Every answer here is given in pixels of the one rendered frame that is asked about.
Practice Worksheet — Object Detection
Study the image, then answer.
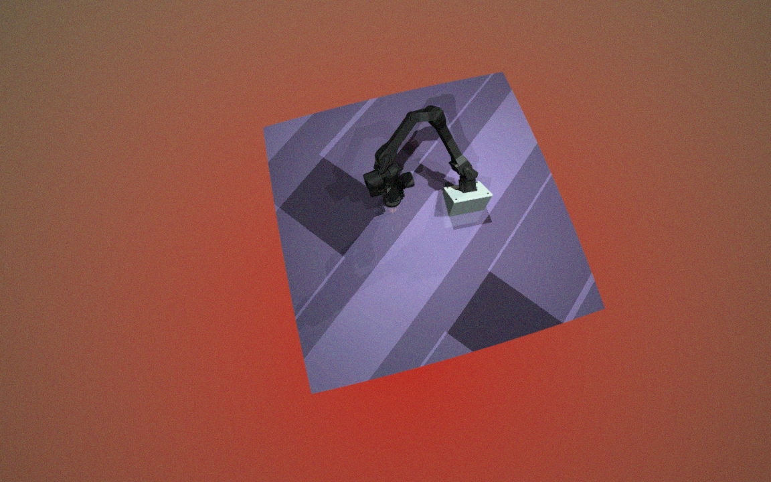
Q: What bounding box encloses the black stepped round pedestal with shaft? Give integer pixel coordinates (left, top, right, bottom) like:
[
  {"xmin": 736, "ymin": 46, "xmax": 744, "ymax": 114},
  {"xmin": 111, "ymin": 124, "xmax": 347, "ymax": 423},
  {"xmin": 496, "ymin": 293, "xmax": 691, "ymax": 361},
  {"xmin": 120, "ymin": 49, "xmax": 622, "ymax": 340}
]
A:
[{"xmin": 383, "ymin": 194, "xmax": 401, "ymax": 208}]

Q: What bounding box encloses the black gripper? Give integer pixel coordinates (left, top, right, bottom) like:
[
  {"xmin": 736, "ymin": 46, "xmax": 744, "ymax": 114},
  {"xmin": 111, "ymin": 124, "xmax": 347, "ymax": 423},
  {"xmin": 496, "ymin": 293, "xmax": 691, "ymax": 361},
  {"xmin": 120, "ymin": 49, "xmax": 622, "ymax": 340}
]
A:
[{"xmin": 369, "ymin": 172, "xmax": 415, "ymax": 197}]

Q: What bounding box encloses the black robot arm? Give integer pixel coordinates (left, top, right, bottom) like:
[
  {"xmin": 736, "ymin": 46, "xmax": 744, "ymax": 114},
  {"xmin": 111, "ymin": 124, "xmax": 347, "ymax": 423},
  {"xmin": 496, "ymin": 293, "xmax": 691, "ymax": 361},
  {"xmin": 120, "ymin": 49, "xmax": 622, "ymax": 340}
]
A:
[{"xmin": 363, "ymin": 105, "xmax": 479, "ymax": 203}]

